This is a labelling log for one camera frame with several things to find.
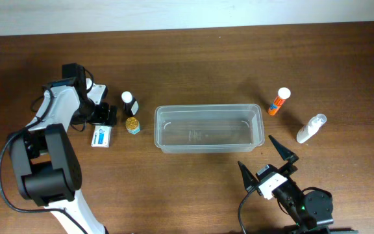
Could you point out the white spray bottle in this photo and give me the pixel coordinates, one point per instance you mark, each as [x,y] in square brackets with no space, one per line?
[311,128]

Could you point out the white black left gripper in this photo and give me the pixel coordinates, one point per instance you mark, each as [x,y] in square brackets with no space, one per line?
[111,114]

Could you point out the white Panadol medicine box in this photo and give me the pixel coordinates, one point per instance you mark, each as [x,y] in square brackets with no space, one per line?
[101,136]

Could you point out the orange tube white cap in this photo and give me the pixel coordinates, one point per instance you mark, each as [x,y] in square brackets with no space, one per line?
[282,95]

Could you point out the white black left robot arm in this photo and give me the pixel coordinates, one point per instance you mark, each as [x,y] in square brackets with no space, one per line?
[45,166]

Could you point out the clear plastic container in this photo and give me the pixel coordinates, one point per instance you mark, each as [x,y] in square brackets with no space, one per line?
[216,128]

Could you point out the dark brown syrup bottle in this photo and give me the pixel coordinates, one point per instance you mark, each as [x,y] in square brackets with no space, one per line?
[130,104]

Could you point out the gold lid balm jar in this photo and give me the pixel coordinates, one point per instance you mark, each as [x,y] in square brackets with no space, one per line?
[132,125]

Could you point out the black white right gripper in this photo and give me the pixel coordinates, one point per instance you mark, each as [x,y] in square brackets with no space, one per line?
[272,175]

